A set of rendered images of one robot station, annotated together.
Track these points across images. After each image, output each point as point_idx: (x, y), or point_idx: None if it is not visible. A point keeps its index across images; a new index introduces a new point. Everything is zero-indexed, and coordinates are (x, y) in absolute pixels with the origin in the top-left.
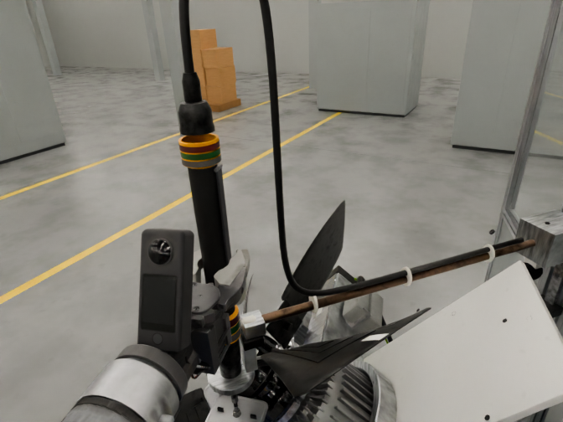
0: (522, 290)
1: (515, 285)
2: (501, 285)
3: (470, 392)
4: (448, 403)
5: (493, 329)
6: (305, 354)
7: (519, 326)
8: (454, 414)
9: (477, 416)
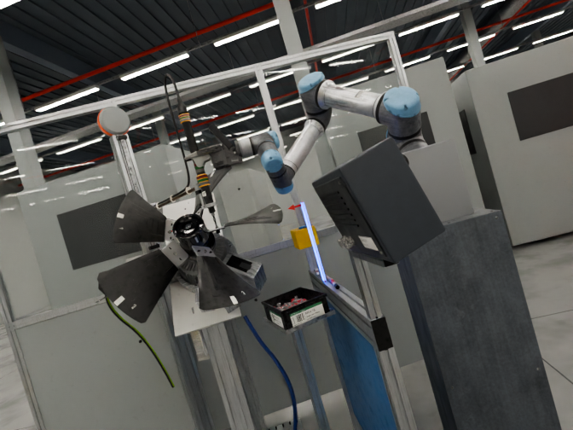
0: (176, 205)
1: (173, 206)
2: (170, 211)
3: (205, 216)
4: (207, 222)
5: (186, 212)
6: (213, 182)
7: (189, 205)
8: (211, 219)
9: (214, 212)
